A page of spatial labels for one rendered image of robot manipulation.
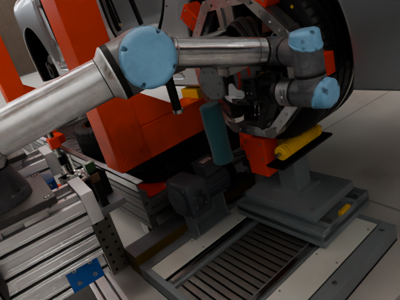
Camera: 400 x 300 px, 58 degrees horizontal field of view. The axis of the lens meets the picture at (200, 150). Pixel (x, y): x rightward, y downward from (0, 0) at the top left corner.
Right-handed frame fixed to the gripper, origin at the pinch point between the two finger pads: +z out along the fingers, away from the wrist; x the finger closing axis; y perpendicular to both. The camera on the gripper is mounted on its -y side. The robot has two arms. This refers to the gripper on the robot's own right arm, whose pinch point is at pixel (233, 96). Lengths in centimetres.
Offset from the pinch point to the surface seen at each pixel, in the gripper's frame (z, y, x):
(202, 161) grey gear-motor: 48, -40, -14
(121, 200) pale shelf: 54, -39, 28
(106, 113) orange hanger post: 60, -3, 18
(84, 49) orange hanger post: 60, 24, 17
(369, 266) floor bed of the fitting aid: -23, -80, -29
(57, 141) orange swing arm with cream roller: 182, -36, 14
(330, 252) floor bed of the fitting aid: -10, -75, -23
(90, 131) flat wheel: 158, -33, -3
